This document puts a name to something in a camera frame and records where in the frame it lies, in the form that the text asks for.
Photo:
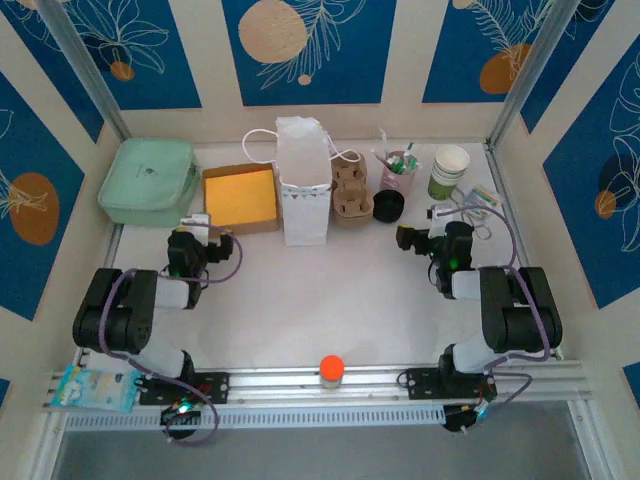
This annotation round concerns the mint green zip pouch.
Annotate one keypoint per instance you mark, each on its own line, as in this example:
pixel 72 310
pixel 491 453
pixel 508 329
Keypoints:
pixel 145 180

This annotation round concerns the paper cup stack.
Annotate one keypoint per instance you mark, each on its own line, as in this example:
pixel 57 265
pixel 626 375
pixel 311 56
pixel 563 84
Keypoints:
pixel 447 170

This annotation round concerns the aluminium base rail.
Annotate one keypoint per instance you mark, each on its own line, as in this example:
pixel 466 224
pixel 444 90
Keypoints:
pixel 280 380

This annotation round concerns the yellow napkin stack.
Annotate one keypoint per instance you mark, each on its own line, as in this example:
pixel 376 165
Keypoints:
pixel 240 195

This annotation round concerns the tall white wrapped straw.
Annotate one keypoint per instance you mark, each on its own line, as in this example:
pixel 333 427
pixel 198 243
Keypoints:
pixel 384 142

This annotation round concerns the sachet packet bundle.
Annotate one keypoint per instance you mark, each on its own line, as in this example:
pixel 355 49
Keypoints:
pixel 482 200

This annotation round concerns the brown cardboard napkin box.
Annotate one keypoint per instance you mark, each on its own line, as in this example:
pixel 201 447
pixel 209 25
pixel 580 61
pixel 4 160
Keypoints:
pixel 245 228

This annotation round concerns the aluminium frame post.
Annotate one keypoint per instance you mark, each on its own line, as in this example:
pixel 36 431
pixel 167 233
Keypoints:
pixel 85 65
pixel 530 70

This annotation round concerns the pink holder cup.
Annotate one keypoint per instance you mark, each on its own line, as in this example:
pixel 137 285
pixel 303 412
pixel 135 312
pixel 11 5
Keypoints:
pixel 397 182

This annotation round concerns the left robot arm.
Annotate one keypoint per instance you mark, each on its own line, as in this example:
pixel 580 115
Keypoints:
pixel 120 320

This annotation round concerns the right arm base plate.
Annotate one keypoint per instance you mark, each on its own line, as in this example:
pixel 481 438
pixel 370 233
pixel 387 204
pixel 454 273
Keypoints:
pixel 420 382

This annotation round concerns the white paper bag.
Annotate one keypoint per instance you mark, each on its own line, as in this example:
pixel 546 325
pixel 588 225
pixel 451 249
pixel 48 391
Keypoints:
pixel 305 165

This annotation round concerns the metal tongs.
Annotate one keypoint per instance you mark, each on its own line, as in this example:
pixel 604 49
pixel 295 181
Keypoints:
pixel 482 231

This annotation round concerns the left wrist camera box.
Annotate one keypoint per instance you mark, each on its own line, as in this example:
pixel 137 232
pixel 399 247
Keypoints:
pixel 196 220

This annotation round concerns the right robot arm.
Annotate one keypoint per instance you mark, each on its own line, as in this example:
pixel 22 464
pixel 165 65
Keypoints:
pixel 520 320

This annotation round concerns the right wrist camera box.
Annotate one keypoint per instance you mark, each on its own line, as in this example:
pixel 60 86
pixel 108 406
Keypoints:
pixel 439 212

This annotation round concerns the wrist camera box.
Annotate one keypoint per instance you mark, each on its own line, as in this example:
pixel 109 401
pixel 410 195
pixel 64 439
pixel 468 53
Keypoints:
pixel 196 220
pixel 439 212

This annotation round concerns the black controller board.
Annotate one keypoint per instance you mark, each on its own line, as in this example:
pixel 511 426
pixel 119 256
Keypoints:
pixel 180 412
pixel 462 417

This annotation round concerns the green white sachet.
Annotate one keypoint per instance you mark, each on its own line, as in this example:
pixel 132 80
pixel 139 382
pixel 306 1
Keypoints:
pixel 398 164
pixel 414 164

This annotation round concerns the orange capped jar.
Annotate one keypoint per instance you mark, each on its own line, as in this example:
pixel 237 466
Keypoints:
pixel 331 367

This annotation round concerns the blue wet wipes packet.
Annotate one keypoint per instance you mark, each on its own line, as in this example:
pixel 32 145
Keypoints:
pixel 95 387

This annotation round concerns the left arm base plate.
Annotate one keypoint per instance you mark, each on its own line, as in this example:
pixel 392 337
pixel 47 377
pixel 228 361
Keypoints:
pixel 215 387

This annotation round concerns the wooden stirrer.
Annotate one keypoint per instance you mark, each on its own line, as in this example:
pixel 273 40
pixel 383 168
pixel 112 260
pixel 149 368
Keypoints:
pixel 378 155

